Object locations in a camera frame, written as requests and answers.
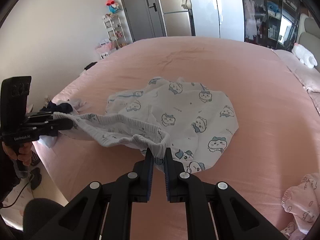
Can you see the person's leg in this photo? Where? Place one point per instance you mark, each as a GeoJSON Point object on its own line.
{"type": "Point", "coordinates": [42, 212]}

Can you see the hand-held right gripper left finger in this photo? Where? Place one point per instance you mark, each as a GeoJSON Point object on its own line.
{"type": "Point", "coordinates": [150, 175]}

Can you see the red and blue wall plush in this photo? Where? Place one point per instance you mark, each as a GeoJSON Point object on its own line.
{"type": "Point", "coordinates": [112, 5]}

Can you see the white glossy wardrobe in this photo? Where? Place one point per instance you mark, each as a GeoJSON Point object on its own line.
{"type": "Point", "coordinates": [212, 7]}

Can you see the black slipper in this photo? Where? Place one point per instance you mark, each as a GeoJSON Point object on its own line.
{"type": "Point", "coordinates": [36, 173]}
{"type": "Point", "coordinates": [35, 183]}

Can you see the person's left hand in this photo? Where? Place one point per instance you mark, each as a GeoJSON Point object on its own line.
{"type": "Point", "coordinates": [24, 150]}

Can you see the grey padded headboard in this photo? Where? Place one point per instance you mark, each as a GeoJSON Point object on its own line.
{"type": "Point", "coordinates": [310, 30]}

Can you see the silver fridge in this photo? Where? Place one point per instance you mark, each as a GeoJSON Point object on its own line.
{"type": "Point", "coordinates": [175, 17]}

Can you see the navy garment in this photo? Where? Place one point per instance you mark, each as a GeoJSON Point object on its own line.
{"type": "Point", "coordinates": [60, 107]}

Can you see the white hanging bag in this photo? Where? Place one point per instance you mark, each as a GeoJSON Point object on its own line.
{"type": "Point", "coordinates": [187, 2]}

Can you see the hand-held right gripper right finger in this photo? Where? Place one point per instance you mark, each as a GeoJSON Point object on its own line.
{"type": "Point", "coordinates": [168, 175]}

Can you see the white plush toy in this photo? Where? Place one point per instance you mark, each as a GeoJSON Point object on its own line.
{"type": "Point", "coordinates": [303, 55]}

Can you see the bed with pink sheet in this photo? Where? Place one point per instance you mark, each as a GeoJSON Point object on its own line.
{"type": "Point", "coordinates": [262, 130]}

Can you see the pink cartoon print pajama top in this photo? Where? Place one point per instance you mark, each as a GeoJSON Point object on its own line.
{"type": "Point", "coordinates": [300, 205]}

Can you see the white shelf rack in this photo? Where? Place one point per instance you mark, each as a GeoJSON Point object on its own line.
{"type": "Point", "coordinates": [115, 30]}

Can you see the dark glass door wardrobe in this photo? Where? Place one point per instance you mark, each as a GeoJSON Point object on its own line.
{"type": "Point", "coordinates": [270, 12]}

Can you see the pink gift bags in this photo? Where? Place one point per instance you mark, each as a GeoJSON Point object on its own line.
{"type": "Point", "coordinates": [107, 47]}

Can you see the grey door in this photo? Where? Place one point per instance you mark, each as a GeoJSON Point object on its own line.
{"type": "Point", "coordinates": [140, 10]}

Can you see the white garment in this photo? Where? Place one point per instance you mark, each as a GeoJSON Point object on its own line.
{"type": "Point", "coordinates": [77, 103]}

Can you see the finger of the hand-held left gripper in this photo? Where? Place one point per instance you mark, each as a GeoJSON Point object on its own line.
{"type": "Point", "coordinates": [57, 125]}
{"type": "Point", "coordinates": [40, 117]}

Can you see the blue cartoon print pajama pants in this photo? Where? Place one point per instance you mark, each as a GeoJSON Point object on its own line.
{"type": "Point", "coordinates": [175, 110]}

